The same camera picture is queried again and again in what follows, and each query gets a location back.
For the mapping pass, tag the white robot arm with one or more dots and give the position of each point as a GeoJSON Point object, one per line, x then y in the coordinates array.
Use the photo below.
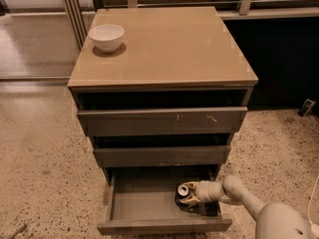
{"type": "Point", "coordinates": [275, 220]}

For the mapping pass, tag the blue pepsi can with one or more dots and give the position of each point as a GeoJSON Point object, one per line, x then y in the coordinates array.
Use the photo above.
{"type": "Point", "coordinates": [180, 194]}

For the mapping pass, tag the small black floor bracket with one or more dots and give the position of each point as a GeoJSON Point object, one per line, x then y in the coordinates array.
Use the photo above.
{"type": "Point", "coordinates": [306, 107]}

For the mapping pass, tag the grey top drawer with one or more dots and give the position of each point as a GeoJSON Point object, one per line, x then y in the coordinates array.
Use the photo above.
{"type": "Point", "coordinates": [162, 121]}

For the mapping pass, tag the grey open bottom drawer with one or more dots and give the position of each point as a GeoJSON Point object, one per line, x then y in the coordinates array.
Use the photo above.
{"type": "Point", "coordinates": [142, 201]}

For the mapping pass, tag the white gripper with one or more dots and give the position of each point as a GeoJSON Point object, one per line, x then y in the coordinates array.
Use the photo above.
{"type": "Point", "coordinates": [203, 190]}

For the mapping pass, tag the grey rod on floor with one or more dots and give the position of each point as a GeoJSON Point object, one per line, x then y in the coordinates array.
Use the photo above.
{"type": "Point", "coordinates": [17, 231]}

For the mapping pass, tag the white ceramic bowl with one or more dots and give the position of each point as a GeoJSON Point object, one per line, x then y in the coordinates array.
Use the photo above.
{"type": "Point", "coordinates": [107, 38]}

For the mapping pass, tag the grey middle drawer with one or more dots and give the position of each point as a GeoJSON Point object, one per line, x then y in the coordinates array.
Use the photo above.
{"type": "Point", "coordinates": [162, 156]}

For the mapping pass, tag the grey drawer cabinet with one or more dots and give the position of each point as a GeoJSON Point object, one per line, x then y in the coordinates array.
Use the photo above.
{"type": "Point", "coordinates": [171, 58]}

